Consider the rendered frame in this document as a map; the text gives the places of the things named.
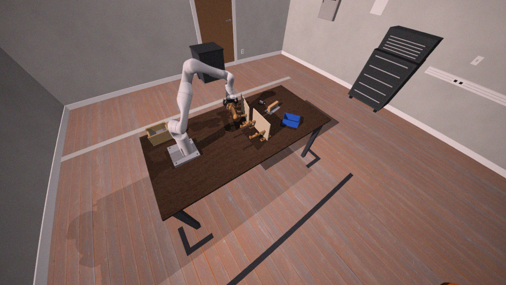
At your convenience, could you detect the blue open-top box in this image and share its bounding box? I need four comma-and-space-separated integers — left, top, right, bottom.
282, 113, 300, 128

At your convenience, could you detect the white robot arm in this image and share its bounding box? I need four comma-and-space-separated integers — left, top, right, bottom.
168, 58, 237, 156

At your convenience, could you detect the tan wooden crate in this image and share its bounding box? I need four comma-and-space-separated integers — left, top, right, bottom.
147, 121, 173, 145

